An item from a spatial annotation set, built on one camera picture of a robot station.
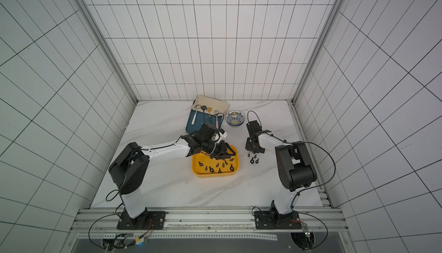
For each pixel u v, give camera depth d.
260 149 0.85
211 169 0.88
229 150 0.79
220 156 0.75
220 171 0.87
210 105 1.18
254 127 0.78
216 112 1.13
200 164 0.90
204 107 1.14
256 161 0.90
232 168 0.88
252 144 0.72
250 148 0.86
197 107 1.14
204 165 0.89
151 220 0.72
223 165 0.90
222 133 0.83
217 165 0.90
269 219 0.73
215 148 0.74
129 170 0.47
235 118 1.07
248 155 0.92
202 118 1.11
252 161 0.90
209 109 1.14
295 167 0.48
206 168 0.88
